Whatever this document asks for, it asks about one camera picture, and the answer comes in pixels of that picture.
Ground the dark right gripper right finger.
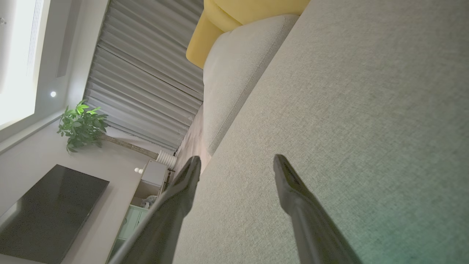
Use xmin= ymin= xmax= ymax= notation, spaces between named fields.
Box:
xmin=273 ymin=154 xmax=363 ymax=264

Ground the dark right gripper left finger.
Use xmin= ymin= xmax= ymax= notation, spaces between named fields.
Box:
xmin=108 ymin=155 xmax=202 ymax=264

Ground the white media cabinet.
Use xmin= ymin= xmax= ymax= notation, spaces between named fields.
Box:
xmin=106 ymin=160 xmax=169 ymax=264

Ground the white ribbed plant pot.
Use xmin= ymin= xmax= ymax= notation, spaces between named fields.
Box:
xmin=156 ymin=150 xmax=178 ymax=170

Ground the black flat television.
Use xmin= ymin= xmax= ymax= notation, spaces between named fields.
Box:
xmin=0 ymin=164 xmax=110 ymax=264

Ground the grey fabric sofa seat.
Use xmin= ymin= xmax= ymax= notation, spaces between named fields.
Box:
xmin=172 ymin=0 xmax=469 ymax=264

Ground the green potted plant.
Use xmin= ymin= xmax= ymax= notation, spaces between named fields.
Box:
xmin=57 ymin=100 xmax=159 ymax=159

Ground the grey pleated curtain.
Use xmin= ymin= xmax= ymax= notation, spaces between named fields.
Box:
xmin=84 ymin=0 xmax=204 ymax=153

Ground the grey sofa chaise cushion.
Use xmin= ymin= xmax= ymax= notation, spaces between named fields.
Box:
xmin=203 ymin=14 xmax=300 ymax=156

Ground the yellow sofa cushion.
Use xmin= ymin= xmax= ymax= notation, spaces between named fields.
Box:
xmin=186 ymin=0 xmax=311 ymax=69

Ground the white ceiling air vent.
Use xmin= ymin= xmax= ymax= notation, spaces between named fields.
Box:
xmin=26 ymin=0 xmax=45 ymax=76

